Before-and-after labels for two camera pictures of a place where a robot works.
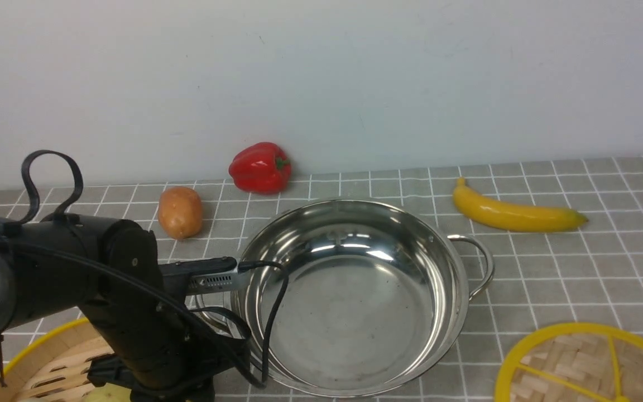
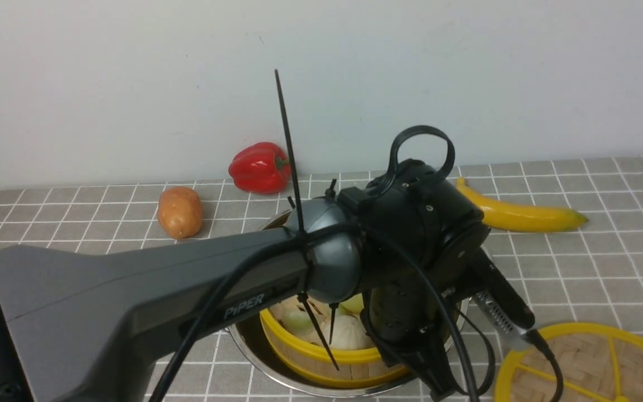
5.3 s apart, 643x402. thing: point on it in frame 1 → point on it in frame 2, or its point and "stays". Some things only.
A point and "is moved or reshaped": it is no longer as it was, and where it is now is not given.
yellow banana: [513, 218] stays
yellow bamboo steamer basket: [52, 365] is moved or reshaped
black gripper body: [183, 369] → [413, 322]
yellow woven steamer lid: [588, 362] stays
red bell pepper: [263, 168] stays
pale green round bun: [109, 392] → [354, 304]
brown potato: [180, 213] stays
